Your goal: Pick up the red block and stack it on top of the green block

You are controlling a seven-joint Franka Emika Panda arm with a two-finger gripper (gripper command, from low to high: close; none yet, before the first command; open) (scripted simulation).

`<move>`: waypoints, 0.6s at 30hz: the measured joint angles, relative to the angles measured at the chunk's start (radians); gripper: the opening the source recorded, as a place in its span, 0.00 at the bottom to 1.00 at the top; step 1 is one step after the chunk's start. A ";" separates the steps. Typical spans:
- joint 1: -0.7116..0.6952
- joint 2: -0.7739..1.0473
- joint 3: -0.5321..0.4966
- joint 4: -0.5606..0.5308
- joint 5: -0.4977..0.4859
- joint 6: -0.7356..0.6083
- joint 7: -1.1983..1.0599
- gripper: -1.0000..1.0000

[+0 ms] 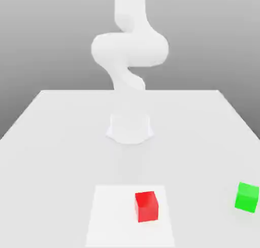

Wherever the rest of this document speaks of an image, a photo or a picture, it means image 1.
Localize small red cube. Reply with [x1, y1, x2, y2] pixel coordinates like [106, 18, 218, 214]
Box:
[134, 190, 159, 223]

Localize small green cube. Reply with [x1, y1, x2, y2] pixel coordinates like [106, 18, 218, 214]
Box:
[234, 181, 260, 214]

